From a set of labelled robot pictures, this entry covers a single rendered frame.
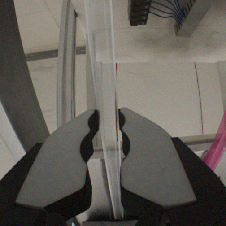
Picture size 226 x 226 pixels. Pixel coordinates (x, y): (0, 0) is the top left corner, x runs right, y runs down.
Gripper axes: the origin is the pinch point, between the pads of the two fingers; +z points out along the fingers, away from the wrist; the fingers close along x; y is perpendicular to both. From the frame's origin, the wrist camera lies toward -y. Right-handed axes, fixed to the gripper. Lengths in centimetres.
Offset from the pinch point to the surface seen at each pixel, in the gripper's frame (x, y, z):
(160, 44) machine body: 19, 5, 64
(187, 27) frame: 22.6, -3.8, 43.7
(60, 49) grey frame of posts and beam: -13.6, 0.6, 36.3
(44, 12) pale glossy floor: -55, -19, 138
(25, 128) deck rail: -8.1, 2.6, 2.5
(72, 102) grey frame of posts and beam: -10.3, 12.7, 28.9
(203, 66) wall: 101, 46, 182
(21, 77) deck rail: -8.1, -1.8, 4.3
